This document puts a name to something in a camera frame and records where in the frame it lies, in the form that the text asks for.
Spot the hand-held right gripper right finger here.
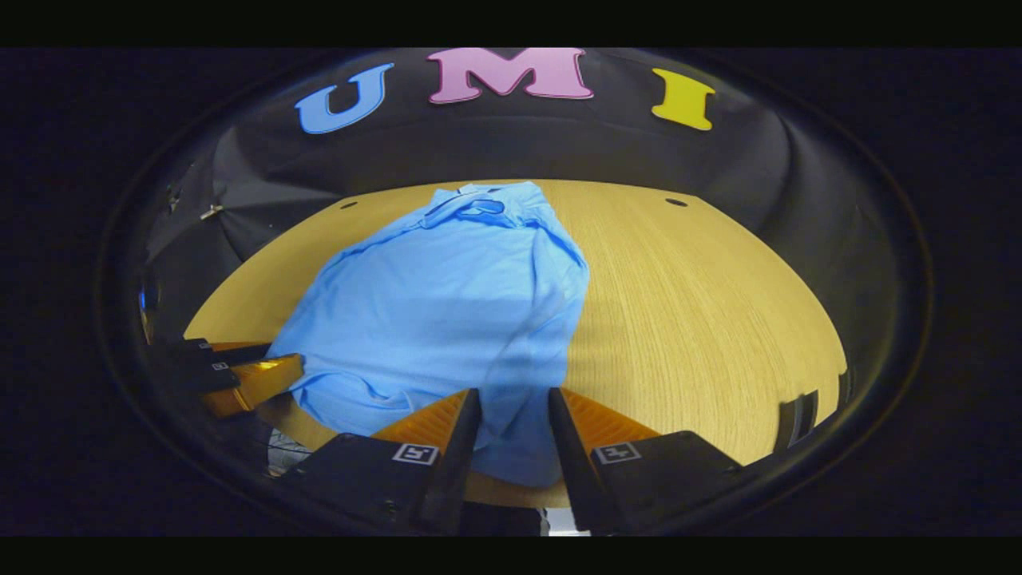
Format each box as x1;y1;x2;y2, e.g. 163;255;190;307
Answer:
548;387;745;536

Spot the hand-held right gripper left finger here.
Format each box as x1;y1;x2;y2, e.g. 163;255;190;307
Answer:
275;388;482;536

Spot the light blue T-shirt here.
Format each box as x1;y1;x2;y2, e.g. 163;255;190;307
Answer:
266;181;592;490

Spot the person's dark clothing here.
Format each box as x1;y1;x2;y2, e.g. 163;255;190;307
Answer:
461;502;552;537

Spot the black backdrop cloth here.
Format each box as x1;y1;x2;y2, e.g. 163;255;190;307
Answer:
144;48;883;384

